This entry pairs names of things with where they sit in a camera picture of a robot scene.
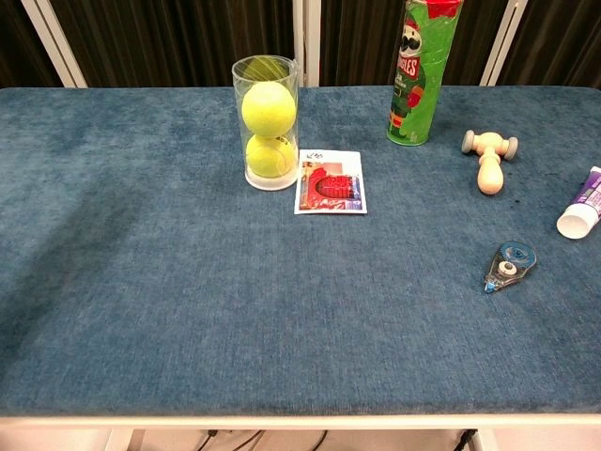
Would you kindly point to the wooden toy hammer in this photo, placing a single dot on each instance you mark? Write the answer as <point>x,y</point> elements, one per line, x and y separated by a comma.
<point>490,171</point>

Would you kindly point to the green Pringles can red lid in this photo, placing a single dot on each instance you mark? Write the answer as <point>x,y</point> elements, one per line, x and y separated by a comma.
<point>418,94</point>

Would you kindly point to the white card red picture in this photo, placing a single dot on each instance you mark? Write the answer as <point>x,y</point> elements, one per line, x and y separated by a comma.
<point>331,188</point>

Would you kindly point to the plain yellow tennis ball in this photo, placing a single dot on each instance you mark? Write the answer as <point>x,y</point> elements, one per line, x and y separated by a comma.
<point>268,109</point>

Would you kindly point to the blue table cloth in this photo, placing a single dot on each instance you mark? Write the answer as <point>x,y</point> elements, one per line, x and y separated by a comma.
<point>235,291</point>

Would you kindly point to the yellow tennis ball black print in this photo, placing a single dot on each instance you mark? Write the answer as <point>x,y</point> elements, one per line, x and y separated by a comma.
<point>270,157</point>

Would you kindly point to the purple white toothpaste tube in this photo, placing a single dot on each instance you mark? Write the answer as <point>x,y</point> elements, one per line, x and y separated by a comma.
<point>580,216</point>

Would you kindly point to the white metal post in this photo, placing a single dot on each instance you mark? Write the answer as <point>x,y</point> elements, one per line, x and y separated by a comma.
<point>56,47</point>
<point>504,42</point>
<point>306,42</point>

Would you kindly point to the black curtain panel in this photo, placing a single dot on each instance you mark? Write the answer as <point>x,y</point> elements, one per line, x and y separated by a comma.
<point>357,42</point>
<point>19,47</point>
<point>563,42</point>
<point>164,42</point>

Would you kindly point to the blue correction tape dispenser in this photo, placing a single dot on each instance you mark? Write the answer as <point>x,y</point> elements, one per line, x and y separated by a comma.
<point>509,268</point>

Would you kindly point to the clear cup with ball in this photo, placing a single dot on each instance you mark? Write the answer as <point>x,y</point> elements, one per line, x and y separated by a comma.
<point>265,183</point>

